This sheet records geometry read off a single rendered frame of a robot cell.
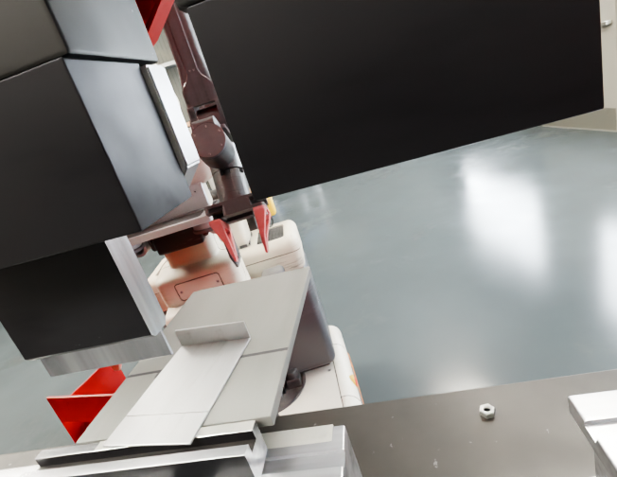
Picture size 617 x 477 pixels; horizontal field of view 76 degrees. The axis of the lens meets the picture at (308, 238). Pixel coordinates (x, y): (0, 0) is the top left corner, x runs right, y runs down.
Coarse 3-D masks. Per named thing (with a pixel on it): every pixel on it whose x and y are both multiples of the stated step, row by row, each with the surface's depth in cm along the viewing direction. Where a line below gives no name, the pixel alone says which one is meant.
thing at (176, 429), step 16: (128, 416) 35; (144, 416) 34; (160, 416) 33; (176, 416) 33; (192, 416) 32; (128, 432) 33; (144, 432) 32; (160, 432) 32; (176, 432) 31; (192, 432) 31
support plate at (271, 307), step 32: (224, 288) 56; (256, 288) 53; (288, 288) 50; (192, 320) 49; (224, 320) 47; (256, 320) 44; (288, 320) 42; (256, 352) 38; (288, 352) 37; (128, 384) 40; (224, 384) 35; (256, 384) 34; (96, 416) 36; (224, 416) 31; (256, 416) 30
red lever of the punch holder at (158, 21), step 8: (136, 0) 24; (144, 0) 24; (152, 0) 24; (160, 0) 24; (168, 0) 25; (144, 8) 24; (152, 8) 25; (160, 8) 25; (168, 8) 26; (144, 16) 25; (152, 16) 25; (160, 16) 25; (152, 24) 25; (160, 24) 26; (152, 32) 26; (160, 32) 27; (152, 40) 26
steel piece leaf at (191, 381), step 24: (192, 336) 43; (216, 336) 42; (240, 336) 41; (192, 360) 40; (216, 360) 39; (168, 384) 37; (192, 384) 36; (216, 384) 35; (144, 408) 35; (168, 408) 34; (192, 408) 33
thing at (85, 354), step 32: (64, 256) 24; (96, 256) 23; (128, 256) 25; (0, 288) 25; (32, 288) 25; (64, 288) 24; (96, 288) 24; (128, 288) 24; (0, 320) 26; (32, 320) 26; (64, 320) 25; (96, 320) 25; (128, 320) 25; (160, 320) 26; (32, 352) 27; (64, 352) 27; (96, 352) 27; (128, 352) 27; (160, 352) 27
